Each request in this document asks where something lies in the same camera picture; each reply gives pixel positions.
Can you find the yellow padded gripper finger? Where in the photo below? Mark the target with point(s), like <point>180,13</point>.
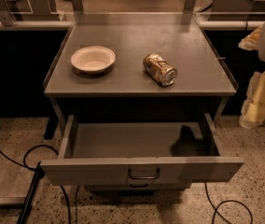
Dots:
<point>253,110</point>

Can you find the grey top drawer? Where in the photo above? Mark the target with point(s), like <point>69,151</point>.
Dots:
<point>140,153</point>

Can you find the grey drawer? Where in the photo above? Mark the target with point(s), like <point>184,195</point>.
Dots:
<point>140,153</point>
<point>132,187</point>

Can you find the grey drawer cabinet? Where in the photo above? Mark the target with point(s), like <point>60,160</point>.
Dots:
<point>125,92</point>

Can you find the grey middle drawer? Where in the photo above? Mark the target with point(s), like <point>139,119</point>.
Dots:
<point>132,187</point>

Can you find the gold soda can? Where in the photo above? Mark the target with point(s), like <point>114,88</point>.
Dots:
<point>159,69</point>

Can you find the white paper bowl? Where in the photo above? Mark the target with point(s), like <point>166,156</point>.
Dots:
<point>93,60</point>

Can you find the black floor bar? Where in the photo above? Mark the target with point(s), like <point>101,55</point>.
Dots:
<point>27,205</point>

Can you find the grey metal post left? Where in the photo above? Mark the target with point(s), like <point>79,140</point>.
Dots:
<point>6,17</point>

